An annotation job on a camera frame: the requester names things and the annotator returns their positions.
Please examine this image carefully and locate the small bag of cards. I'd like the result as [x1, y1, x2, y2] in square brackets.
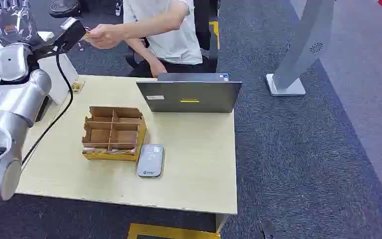
[70, 80, 86, 94]

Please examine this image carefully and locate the grey laptop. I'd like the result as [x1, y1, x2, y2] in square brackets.
[136, 72, 243, 114]

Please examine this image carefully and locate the black round stand base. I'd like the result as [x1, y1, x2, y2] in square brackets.
[48, 0, 81, 18]

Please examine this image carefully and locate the person's hand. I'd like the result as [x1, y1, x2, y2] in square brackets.
[85, 23, 126, 50]
[149, 59, 168, 79]

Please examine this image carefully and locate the person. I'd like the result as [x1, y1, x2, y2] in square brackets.
[85, 0, 219, 79]

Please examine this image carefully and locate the grey card case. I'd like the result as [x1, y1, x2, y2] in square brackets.
[136, 144, 165, 178]

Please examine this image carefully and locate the black chair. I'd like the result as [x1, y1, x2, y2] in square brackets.
[192, 0, 219, 74]

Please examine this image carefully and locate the yellow floor tape strip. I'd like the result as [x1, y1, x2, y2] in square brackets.
[208, 21, 221, 51]

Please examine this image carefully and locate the grey kiosk stand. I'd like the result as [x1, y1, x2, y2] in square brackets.
[266, 0, 336, 97]

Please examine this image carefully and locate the wooden divided card box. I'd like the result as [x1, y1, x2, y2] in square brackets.
[81, 106, 147, 162]

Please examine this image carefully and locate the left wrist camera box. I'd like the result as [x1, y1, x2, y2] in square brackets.
[53, 17, 87, 51]

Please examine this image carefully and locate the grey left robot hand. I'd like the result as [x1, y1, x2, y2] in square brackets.
[0, 0, 44, 47]

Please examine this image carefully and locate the person's left hand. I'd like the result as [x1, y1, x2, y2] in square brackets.
[85, 23, 126, 50]

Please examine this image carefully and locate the yellow floor tape corner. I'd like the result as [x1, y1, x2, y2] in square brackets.
[127, 223, 222, 239]

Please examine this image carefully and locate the person's right hand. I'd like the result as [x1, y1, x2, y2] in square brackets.
[149, 59, 168, 79]

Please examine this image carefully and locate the black camera cable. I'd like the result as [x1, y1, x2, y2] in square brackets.
[21, 49, 75, 166]

